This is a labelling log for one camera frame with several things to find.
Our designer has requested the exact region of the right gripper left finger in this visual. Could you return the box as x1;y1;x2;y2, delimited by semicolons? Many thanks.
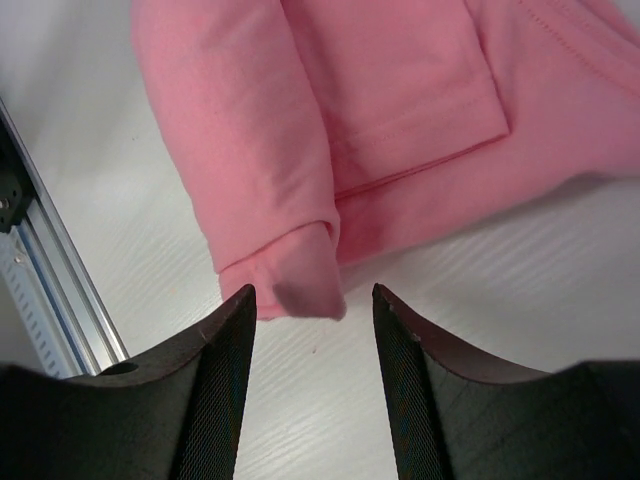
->
1;285;256;479

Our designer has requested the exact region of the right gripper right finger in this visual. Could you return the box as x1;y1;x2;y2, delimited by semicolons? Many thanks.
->
372;285;639;479

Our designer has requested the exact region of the pink t-shirt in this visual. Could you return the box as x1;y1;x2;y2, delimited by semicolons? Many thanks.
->
131;1;639;319

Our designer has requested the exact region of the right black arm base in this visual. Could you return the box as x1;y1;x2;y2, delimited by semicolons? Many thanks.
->
1;148;21;233

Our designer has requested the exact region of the aluminium mounting rail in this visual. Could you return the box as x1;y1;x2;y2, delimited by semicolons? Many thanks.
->
1;109;129;379

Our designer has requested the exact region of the white slotted cable duct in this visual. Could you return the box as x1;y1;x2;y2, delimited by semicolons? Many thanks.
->
1;234;68;378

